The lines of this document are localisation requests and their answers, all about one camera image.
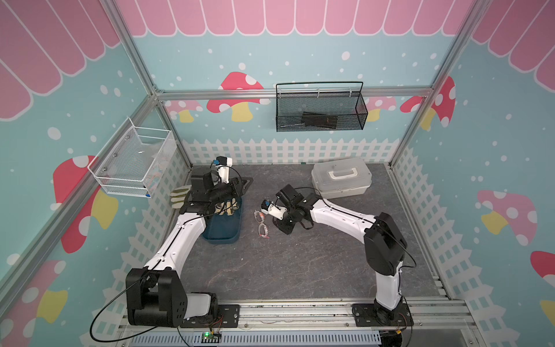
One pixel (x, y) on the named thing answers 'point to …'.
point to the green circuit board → (209, 337)
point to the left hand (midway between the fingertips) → (250, 183)
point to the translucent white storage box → (342, 177)
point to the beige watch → (229, 207)
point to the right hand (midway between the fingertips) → (279, 223)
